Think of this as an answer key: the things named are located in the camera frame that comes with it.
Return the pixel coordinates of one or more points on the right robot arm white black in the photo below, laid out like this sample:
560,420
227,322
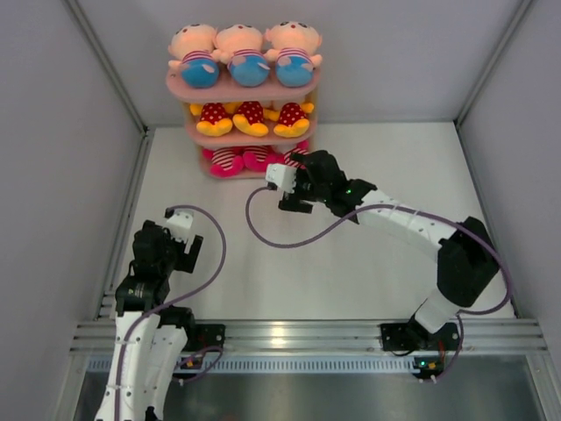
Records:
462,251

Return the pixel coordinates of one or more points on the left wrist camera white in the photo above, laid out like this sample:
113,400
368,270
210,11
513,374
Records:
179,224

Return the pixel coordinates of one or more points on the left baby doll blue pants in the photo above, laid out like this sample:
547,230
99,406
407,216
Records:
192,50

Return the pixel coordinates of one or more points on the pink three-tier shelf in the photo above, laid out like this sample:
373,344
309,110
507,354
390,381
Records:
271,94

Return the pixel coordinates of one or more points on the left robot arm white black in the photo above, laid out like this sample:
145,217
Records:
149,338

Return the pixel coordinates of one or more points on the right baby doll blue pants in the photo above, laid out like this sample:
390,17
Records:
239,48

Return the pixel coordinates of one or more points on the small baby doll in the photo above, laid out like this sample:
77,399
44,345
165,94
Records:
293,51

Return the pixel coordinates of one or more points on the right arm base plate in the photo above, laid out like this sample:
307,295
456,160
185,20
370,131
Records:
409,337

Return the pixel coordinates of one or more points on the yellow plush red dotted dress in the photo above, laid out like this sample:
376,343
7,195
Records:
212,119

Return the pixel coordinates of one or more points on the aluminium mounting rail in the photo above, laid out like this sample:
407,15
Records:
481,336

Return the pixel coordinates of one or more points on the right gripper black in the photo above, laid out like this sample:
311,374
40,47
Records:
296,201

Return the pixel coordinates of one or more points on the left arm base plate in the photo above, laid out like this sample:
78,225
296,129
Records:
204,335

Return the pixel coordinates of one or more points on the white plush yellow glasses front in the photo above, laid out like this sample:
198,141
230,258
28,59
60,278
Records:
258,158

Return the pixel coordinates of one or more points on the perforated cable duct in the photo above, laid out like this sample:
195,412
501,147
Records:
308,364

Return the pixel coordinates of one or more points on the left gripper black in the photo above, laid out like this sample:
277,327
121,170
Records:
185,260

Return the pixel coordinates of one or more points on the baby doll blue pants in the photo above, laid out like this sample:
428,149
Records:
239,48
192,50

